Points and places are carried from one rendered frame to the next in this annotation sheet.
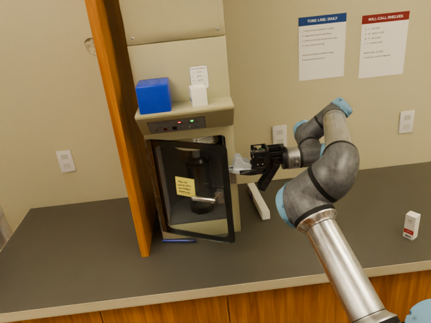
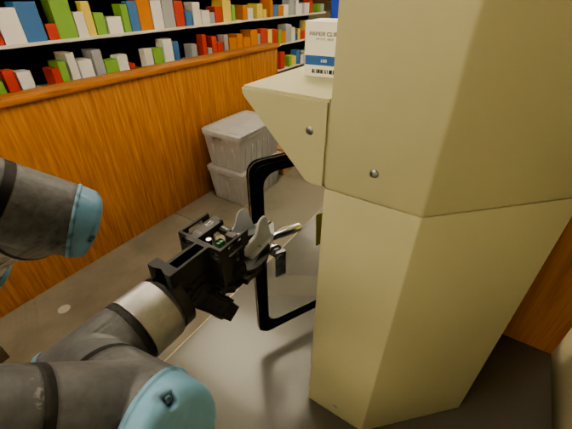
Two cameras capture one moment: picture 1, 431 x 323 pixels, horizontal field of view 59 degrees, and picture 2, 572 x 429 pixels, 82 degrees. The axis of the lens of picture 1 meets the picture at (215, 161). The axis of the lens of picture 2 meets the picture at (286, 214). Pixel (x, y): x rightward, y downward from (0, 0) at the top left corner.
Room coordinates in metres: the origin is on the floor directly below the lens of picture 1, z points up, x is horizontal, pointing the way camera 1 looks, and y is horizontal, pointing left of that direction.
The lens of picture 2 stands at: (1.44, -0.37, 1.60)
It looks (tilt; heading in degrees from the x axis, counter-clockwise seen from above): 34 degrees down; 124
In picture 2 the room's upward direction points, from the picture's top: straight up
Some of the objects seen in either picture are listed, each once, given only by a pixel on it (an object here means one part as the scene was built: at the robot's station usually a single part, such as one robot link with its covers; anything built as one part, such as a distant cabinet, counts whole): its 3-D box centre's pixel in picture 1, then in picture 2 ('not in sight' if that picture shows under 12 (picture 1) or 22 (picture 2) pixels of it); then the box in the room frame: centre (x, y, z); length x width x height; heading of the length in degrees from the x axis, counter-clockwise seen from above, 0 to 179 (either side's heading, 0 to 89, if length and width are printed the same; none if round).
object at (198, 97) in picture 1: (197, 95); (330, 48); (1.23, 0.03, 1.54); 0.05 x 0.05 x 0.06; 10
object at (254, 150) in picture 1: (267, 158); (202, 268); (1.18, -0.18, 1.31); 0.12 x 0.08 x 0.09; 92
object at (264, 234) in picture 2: (236, 161); (261, 231); (1.20, -0.07, 1.30); 0.09 x 0.03 x 0.06; 92
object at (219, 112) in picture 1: (186, 120); (341, 103); (1.23, 0.08, 1.46); 0.32 x 0.11 x 0.10; 91
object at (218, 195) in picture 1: (206, 197); not in sight; (1.15, 0.04, 1.20); 0.10 x 0.05 x 0.03; 65
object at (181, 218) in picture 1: (191, 192); (323, 237); (1.21, 0.10, 1.19); 0.30 x 0.01 x 0.40; 65
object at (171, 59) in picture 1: (190, 137); (447, 216); (1.41, 0.09, 1.33); 0.32 x 0.25 x 0.77; 91
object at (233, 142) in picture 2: not in sight; (243, 140); (-0.43, 1.70, 0.49); 0.60 x 0.42 x 0.33; 91
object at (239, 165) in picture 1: (238, 165); (245, 225); (1.16, -0.07, 1.30); 0.09 x 0.03 x 0.06; 92
